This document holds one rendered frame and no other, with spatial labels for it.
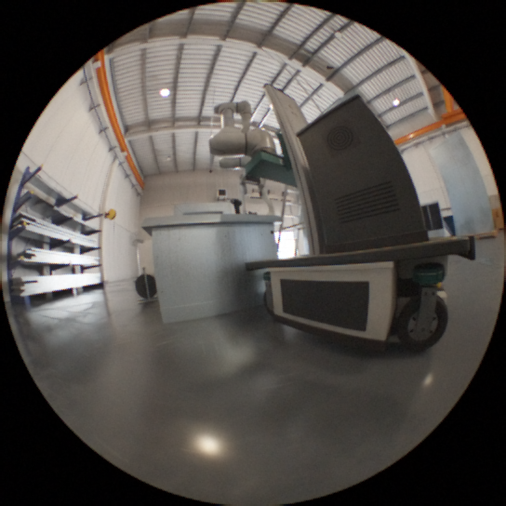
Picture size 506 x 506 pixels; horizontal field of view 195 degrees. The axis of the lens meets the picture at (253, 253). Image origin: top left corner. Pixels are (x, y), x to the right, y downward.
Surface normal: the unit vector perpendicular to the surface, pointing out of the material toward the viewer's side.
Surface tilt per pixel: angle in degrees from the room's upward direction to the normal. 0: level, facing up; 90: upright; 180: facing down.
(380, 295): 90
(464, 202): 90
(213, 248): 90
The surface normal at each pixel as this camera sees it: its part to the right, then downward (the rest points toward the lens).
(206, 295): 0.43, -0.09
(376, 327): -0.84, 0.08
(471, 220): -0.99, 0.11
